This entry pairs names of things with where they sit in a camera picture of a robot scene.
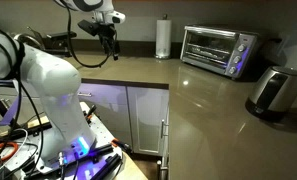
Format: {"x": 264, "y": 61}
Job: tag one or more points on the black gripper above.
{"x": 108, "y": 35}

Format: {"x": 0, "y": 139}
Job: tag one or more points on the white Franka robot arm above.
{"x": 54, "y": 83}

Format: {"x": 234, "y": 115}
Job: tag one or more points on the white lower cabinet door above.
{"x": 148, "y": 120}
{"x": 103, "y": 113}

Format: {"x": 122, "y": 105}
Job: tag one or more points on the silver oven knob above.
{"x": 237, "y": 59}
{"x": 233, "y": 70}
{"x": 242, "y": 47}

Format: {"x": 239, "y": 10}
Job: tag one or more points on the silver mini toaster oven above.
{"x": 248, "y": 43}

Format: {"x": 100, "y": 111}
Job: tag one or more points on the white paper towel roll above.
{"x": 163, "y": 36}

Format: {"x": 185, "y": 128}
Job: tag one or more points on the metal robot mounting table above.
{"x": 103, "y": 133}

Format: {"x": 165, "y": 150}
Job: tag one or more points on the stainless steel electric kettle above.
{"x": 274, "y": 91}

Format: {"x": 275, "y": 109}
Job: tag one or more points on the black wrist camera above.
{"x": 88, "y": 27}

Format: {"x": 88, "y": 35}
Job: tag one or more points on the black camera on stand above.
{"x": 59, "y": 36}

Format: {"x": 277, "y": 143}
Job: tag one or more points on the black aluminium rail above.
{"x": 106, "y": 166}

